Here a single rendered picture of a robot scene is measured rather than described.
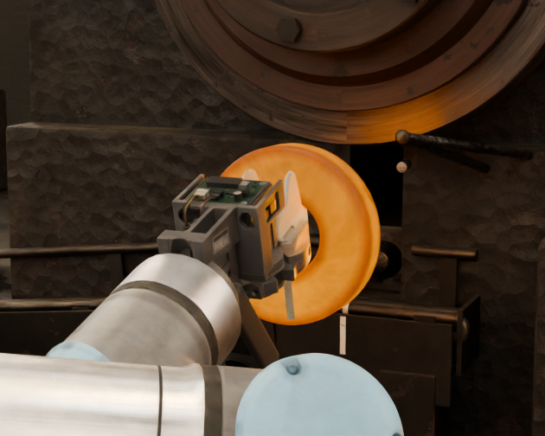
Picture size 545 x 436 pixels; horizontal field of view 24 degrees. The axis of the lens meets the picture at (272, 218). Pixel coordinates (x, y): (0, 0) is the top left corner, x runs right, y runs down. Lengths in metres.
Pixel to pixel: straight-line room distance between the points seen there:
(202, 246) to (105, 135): 0.64
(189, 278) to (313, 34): 0.39
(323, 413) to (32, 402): 0.15
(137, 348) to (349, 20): 0.48
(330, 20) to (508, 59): 0.17
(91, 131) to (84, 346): 0.75
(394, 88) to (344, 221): 0.23
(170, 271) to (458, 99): 0.46
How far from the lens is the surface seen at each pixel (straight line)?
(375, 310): 1.29
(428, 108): 1.24
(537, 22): 1.22
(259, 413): 0.63
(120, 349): 0.79
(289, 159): 1.06
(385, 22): 1.16
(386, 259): 1.40
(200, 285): 0.86
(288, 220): 1.02
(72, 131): 1.53
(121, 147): 1.50
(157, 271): 0.86
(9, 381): 0.65
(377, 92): 1.24
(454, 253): 1.34
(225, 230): 0.91
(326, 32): 1.18
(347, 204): 1.04
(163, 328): 0.82
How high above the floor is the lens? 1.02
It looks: 10 degrees down
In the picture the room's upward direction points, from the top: straight up
